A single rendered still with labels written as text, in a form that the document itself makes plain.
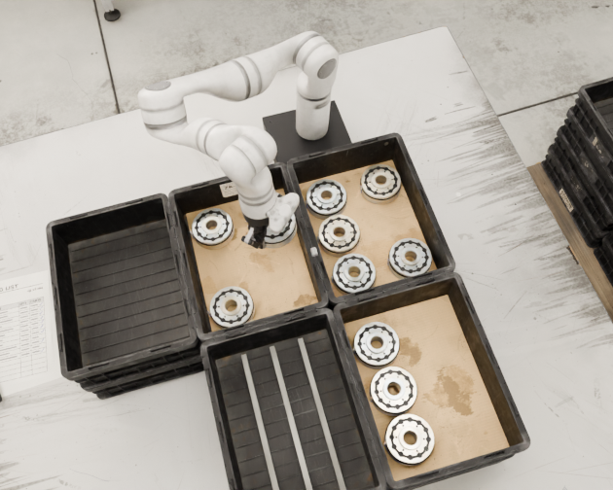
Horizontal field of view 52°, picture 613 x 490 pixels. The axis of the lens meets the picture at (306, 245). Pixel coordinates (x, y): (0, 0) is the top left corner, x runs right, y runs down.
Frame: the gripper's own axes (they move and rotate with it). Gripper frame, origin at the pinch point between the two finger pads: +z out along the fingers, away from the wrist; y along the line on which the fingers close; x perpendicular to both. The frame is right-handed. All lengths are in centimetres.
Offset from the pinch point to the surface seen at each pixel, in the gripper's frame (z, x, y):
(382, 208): 16.9, 17.1, -26.6
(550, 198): 86, 59, -96
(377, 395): 13.8, 36.6, 17.5
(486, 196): 30, 39, -50
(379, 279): 16.8, 25.0, -8.6
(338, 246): 14.0, 12.5, -10.6
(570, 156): 64, 58, -100
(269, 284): 16.8, 1.7, 4.9
